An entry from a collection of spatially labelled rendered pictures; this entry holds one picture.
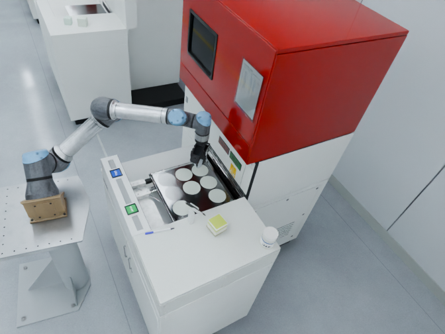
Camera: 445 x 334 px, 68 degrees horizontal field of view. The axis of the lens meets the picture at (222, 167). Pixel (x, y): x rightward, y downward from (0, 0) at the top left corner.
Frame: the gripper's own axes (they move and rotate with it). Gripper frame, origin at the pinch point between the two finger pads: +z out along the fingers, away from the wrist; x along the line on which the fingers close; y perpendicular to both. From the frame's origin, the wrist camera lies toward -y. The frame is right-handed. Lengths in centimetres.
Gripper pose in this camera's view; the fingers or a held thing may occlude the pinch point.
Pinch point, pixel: (197, 167)
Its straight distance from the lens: 186.8
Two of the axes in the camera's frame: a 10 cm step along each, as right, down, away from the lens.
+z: -1.3, 6.9, 7.1
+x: -9.2, -3.5, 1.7
